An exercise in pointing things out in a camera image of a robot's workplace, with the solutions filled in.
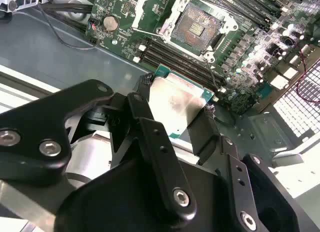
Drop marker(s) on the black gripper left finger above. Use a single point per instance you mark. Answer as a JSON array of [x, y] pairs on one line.
[[162, 167]]

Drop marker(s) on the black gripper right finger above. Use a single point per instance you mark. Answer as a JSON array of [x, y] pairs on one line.
[[210, 142]]

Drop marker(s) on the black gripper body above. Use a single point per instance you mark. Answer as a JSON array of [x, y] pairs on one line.
[[125, 204]]

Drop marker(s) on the silver CPU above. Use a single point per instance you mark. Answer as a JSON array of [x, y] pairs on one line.
[[175, 102]]

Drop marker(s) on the metal socket cover frame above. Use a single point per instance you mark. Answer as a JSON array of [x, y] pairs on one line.
[[142, 7]]

